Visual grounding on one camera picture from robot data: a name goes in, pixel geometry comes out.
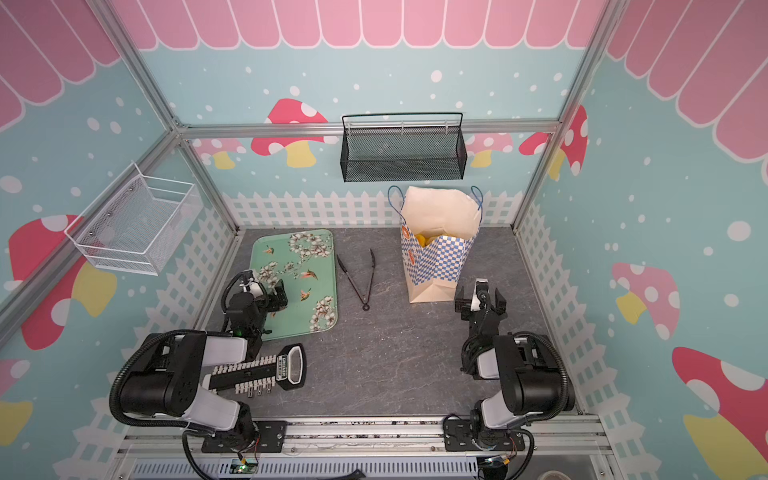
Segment checkered paper bag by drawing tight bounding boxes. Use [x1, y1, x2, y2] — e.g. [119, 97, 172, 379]
[387, 185, 484, 303]

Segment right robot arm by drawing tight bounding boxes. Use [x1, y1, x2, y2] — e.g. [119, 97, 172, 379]
[443, 279, 576, 452]

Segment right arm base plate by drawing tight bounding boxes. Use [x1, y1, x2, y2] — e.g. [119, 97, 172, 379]
[442, 415, 526, 452]

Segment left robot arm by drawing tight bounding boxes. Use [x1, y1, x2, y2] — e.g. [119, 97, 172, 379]
[109, 270, 288, 450]

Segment white wire wall basket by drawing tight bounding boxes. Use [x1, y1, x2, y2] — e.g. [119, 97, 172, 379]
[64, 164, 203, 276]

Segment green floral tray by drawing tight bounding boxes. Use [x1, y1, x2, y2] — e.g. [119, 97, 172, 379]
[249, 229, 338, 341]

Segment black tool rack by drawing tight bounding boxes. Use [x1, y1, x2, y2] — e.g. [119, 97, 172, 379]
[202, 343, 307, 398]

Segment black metal tongs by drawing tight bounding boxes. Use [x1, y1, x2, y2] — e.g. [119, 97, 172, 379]
[335, 248, 377, 312]

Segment black mesh wall basket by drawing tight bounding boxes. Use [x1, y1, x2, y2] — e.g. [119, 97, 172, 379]
[340, 112, 468, 183]

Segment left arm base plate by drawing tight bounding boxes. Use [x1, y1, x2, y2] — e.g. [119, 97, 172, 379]
[201, 420, 288, 454]

